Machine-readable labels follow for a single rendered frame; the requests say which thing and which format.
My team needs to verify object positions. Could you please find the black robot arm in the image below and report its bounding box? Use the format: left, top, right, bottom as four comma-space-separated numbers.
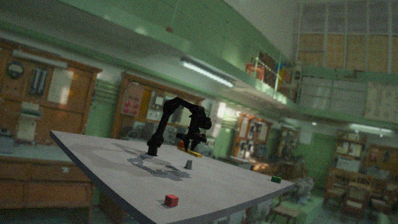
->
146, 97, 212, 156

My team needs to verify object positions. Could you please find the red cube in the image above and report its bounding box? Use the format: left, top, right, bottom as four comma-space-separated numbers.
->
164, 194, 179, 207

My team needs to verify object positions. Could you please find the small green block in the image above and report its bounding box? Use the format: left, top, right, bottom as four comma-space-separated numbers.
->
271, 176, 281, 183

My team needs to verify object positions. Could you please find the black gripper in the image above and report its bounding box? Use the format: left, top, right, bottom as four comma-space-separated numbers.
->
176, 125, 207, 152

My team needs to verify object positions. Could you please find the yellow long bar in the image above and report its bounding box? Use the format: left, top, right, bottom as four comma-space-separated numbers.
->
177, 141, 202, 158

